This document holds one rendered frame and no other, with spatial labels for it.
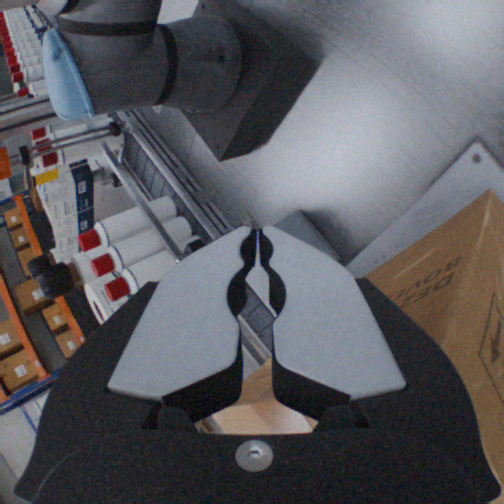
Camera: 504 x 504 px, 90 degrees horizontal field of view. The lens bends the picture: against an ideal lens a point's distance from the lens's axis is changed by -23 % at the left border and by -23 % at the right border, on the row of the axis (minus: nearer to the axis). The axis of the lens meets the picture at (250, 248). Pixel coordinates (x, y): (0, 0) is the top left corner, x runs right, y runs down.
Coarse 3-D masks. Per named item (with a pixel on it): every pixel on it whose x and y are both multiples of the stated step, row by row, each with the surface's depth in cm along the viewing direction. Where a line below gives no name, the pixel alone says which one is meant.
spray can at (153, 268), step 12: (192, 240) 60; (204, 240) 61; (168, 252) 56; (144, 264) 53; (156, 264) 54; (168, 264) 55; (120, 276) 51; (132, 276) 51; (144, 276) 52; (156, 276) 54; (108, 288) 49; (120, 288) 50; (132, 288) 51
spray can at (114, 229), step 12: (156, 204) 61; (168, 204) 62; (120, 216) 56; (132, 216) 57; (156, 216) 60; (168, 216) 62; (96, 228) 54; (108, 228) 54; (120, 228) 55; (132, 228) 57; (144, 228) 59; (84, 240) 51; (96, 240) 53; (108, 240) 54; (120, 240) 56
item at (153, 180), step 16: (128, 144) 69; (128, 160) 72; (144, 160) 66; (144, 176) 69; (160, 176) 64; (160, 192) 66; (176, 192) 62; (192, 224) 62; (208, 240) 60; (256, 304) 57; (256, 320) 59; (272, 320) 56
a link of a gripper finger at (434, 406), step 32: (384, 320) 7; (416, 352) 6; (416, 384) 6; (448, 384) 6; (384, 416) 5; (416, 416) 5; (448, 416) 5; (448, 448) 4; (480, 448) 4; (480, 480) 3
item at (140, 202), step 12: (84, 120) 63; (96, 132) 62; (108, 156) 60; (120, 168) 59; (120, 180) 59; (132, 192) 57; (144, 204) 57; (144, 216) 57; (156, 228) 55; (168, 240) 55; (180, 252) 55; (252, 348) 50; (252, 360) 50; (264, 360) 50
